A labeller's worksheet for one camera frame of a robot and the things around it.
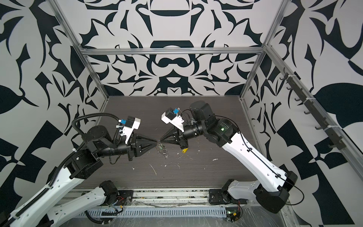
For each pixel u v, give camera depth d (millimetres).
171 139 546
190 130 502
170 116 475
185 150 915
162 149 574
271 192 392
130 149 474
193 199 744
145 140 537
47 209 415
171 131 523
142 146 544
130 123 481
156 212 712
